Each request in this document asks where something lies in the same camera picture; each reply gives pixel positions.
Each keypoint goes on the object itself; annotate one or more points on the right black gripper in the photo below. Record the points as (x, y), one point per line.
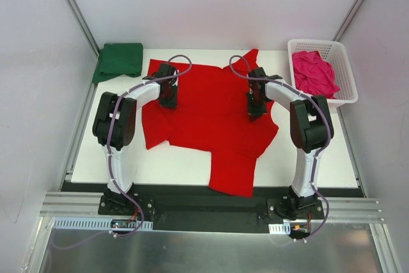
(254, 109)

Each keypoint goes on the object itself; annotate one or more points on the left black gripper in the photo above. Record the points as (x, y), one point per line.
(168, 101)

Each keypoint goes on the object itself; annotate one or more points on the red t shirt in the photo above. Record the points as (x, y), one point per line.
(211, 115)

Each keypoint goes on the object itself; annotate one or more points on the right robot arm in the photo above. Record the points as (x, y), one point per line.
(311, 131)

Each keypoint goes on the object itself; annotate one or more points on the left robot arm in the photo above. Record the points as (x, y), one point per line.
(115, 121)

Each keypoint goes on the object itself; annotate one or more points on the folded green t shirt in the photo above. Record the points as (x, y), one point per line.
(117, 59)

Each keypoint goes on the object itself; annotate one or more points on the pink t shirt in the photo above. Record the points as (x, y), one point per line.
(313, 75)

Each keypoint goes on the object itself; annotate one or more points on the white plastic basket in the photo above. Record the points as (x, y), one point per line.
(335, 54)

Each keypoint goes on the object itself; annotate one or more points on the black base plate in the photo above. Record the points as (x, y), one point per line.
(198, 208)

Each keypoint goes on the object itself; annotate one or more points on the right white cable duct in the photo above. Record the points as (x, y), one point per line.
(280, 229)

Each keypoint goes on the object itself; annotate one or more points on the white cable duct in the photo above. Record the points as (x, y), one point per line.
(280, 229)
(102, 224)

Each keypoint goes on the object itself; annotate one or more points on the aluminium frame rail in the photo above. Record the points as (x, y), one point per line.
(70, 204)

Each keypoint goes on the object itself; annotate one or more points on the left white cable duct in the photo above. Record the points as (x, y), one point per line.
(102, 224)

